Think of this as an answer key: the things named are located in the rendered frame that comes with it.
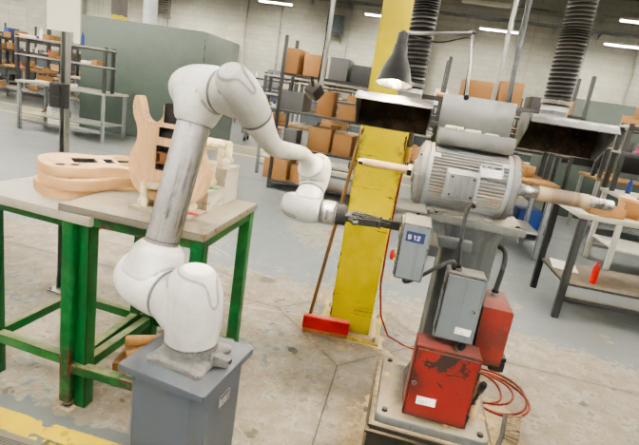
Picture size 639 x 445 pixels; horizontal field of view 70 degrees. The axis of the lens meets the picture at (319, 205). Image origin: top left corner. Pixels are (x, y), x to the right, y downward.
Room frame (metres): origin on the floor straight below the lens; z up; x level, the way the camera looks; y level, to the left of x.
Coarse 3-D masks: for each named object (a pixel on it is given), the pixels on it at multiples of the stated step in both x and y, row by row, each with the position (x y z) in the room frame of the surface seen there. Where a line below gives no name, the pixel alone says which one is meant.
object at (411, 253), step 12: (408, 216) 1.58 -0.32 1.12; (420, 216) 1.61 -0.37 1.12; (408, 228) 1.48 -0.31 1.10; (420, 228) 1.48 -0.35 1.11; (432, 228) 1.47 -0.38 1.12; (408, 240) 1.48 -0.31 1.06; (420, 240) 1.47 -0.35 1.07; (396, 252) 1.54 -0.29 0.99; (408, 252) 1.48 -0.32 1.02; (420, 252) 1.47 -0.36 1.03; (396, 264) 1.49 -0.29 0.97; (408, 264) 1.48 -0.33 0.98; (420, 264) 1.47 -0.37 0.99; (444, 264) 1.62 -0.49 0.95; (396, 276) 1.48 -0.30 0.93; (408, 276) 1.48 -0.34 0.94; (420, 276) 1.47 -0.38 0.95
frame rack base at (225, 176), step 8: (216, 168) 2.03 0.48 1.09; (224, 168) 2.02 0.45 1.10; (232, 168) 2.08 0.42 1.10; (216, 176) 2.02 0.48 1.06; (224, 176) 2.02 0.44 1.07; (232, 176) 2.09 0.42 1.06; (224, 184) 2.02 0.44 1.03; (232, 184) 2.10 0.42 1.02; (224, 192) 2.02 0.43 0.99; (232, 192) 2.11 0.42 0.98; (224, 200) 2.03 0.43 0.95; (232, 200) 2.12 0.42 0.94
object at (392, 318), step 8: (304, 288) 3.33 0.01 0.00; (312, 288) 3.35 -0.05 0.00; (320, 288) 3.38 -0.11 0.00; (328, 288) 3.40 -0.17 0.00; (304, 296) 3.19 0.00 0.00; (312, 296) 3.21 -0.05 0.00; (320, 296) 3.24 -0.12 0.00; (328, 296) 3.26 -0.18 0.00; (376, 304) 3.24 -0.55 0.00; (376, 312) 3.11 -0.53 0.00; (384, 312) 3.13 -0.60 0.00; (392, 312) 3.15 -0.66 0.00; (384, 320) 2.99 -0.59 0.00; (392, 320) 3.01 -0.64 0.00; (400, 320) 3.03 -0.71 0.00
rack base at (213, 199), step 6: (210, 186) 1.97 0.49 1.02; (216, 186) 1.98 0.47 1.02; (222, 186) 2.00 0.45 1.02; (210, 192) 1.88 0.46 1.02; (216, 192) 1.94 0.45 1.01; (222, 192) 1.99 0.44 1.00; (204, 198) 1.86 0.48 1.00; (210, 198) 1.89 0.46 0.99; (216, 198) 1.94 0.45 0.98; (222, 198) 2.00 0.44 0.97; (198, 204) 1.87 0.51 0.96; (204, 204) 1.86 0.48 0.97; (210, 204) 1.89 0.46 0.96; (216, 204) 1.95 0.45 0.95; (222, 204) 2.01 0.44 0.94; (204, 210) 1.86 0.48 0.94; (210, 210) 1.90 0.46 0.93
